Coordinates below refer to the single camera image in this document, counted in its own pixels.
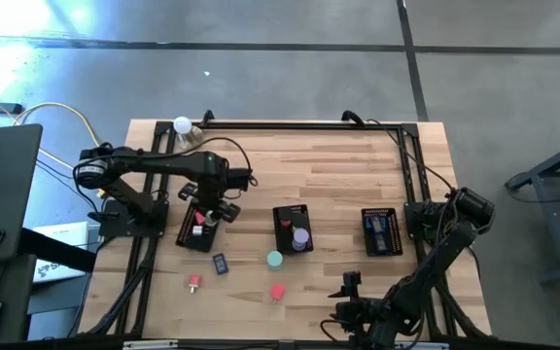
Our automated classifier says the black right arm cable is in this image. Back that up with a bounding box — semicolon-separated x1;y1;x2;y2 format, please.
367;119;459;193

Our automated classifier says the silver metal bracket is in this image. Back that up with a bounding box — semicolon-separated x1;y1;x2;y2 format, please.
122;339;179;350
394;341;451;350

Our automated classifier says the yellow extension cord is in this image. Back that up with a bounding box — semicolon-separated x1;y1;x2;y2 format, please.
0;83;107;198
13;100;102;148

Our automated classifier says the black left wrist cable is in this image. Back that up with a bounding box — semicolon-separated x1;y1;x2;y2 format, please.
182;135;260;189

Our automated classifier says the teal sand timer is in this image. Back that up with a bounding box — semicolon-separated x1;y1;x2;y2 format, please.
265;250;284;271

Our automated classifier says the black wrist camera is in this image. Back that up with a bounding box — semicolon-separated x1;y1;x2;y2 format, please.
341;270;363;294
226;167;253;192

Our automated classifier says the white printed paper box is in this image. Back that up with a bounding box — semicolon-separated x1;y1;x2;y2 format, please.
31;221;91;284

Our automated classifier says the black side desk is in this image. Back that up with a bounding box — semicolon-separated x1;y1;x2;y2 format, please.
0;123;44;266

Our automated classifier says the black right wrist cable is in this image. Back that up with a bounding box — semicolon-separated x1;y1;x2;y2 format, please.
319;318;342;344

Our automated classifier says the white light bulb on stand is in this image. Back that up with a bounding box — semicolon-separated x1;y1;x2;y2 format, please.
172;116;205;152

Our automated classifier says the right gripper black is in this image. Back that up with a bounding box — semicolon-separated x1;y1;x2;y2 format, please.
327;286;390;337

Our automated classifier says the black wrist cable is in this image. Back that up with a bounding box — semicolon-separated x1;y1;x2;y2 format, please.
319;318;342;344
182;135;260;189

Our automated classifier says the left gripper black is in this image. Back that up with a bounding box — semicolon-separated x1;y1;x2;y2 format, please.
178;174;242;226

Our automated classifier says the purple sand timer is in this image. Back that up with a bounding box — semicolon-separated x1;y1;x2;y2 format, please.
291;227;311;253

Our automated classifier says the black plastic mesh basket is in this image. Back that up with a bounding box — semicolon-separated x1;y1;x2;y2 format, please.
175;202;226;257
361;207;404;258
271;204;315;256

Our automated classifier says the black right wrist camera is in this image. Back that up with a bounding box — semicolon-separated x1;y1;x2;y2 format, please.
341;270;363;294

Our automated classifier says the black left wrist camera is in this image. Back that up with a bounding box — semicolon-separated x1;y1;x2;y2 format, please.
226;167;253;192

